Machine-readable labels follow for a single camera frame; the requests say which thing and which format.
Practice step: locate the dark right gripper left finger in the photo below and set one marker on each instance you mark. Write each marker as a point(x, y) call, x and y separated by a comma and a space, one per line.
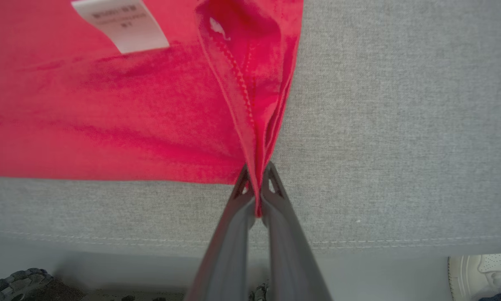
point(229, 251)

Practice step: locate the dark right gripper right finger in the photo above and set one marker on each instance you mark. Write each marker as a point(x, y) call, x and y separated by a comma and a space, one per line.
point(290, 251)

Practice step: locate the grey fabric sofa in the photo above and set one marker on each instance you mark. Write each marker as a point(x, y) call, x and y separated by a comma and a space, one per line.
point(400, 125)

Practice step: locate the red and white basketball jersey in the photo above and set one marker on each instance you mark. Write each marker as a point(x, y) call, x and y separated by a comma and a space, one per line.
point(108, 125)

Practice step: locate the white sneaker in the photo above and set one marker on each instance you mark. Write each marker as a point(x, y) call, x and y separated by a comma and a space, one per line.
point(476, 271)

